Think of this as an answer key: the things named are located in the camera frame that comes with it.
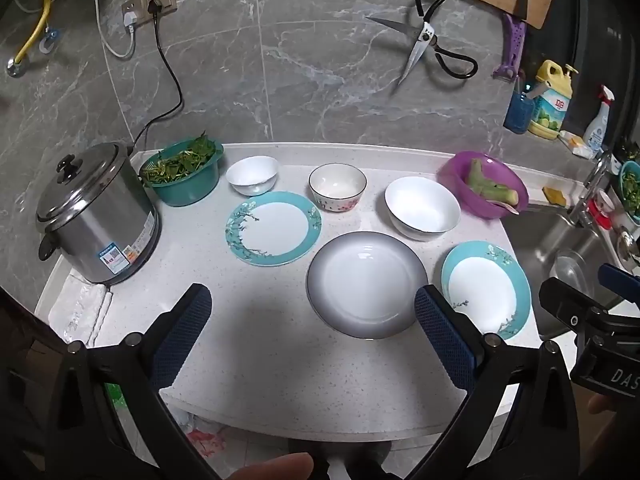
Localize blue cup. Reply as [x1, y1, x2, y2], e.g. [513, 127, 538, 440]
[503, 91, 536, 135]

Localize green plastic colander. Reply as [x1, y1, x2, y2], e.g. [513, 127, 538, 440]
[139, 140, 224, 207]

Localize yellow dish soap bottle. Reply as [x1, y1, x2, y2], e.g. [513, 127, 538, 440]
[528, 59, 579, 140]

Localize teal floral plate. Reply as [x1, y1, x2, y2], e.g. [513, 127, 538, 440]
[440, 240, 532, 337]
[225, 191, 323, 267]

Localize yellow gas hose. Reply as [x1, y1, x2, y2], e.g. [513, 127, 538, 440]
[6, 0, 53, 78]

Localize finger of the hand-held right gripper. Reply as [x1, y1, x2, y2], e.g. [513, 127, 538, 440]
[538, 277, 603, 343]
[598, 263, 640, 302]

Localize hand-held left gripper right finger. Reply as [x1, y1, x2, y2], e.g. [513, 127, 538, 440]
[414, 284, 581, 480]

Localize white spray bottle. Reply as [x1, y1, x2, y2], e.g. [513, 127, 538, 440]
[582, 85, 615, 158]

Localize black handled kitchen scissors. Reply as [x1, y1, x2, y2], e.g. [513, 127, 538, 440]
[365, 0, 478, 86]

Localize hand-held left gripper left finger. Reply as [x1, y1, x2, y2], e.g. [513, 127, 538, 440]
[45, 282, 216, 480]

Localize metal faucet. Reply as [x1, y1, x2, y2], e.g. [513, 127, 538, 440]
[570, 152, 616, 226]

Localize small white bowl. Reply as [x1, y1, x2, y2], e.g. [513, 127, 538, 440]
[225, 155, 280, 197]

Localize white power cable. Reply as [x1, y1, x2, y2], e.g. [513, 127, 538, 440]
[15, 0, 137, 59]

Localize white and yellow sponge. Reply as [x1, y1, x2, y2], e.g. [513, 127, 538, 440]
[558, 130, 598, 159]

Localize purple peeler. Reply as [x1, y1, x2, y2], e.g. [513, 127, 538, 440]
[492, 12, 527, 82]

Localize person's left hand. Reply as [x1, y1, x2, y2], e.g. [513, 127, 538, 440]
[232, 452, 315, 480]

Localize large white bowl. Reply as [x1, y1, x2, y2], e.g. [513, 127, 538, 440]
[384, 176, 462, 242]

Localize grey rimmed white plate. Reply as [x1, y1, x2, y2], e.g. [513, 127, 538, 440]
[306, 231, 430, 339]

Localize black power cable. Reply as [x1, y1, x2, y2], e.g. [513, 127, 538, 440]
[131, 0, 183, 153]

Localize floral patterned bowl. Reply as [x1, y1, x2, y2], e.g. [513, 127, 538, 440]
[308, 163, 367, 214]

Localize green vegetable stem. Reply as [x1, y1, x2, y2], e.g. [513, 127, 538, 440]
[466, 158, 521, 207]

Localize person's right hand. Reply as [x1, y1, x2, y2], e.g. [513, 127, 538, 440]
[587, 394, 619, 416]

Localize pink plastic bag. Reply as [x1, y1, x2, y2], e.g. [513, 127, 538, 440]
[185, 412, 226, 456]

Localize stainless steel sink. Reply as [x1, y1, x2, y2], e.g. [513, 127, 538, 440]
[500, 200, 640, 341]

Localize purple plastic basin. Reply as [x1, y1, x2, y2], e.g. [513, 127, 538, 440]
[436, 150, 530, 220]

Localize white towel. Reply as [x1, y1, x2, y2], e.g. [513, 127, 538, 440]
[47, 272, 113, 346]

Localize glass bowl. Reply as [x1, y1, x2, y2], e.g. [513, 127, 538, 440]
[552, 250, 601, 306]

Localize leafy green vegetables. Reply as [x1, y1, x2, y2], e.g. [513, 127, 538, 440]
[142, 131, 217, 183]

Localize stainless steel rice cooker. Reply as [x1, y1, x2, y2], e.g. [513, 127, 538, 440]
[35, 141, 162, 286]

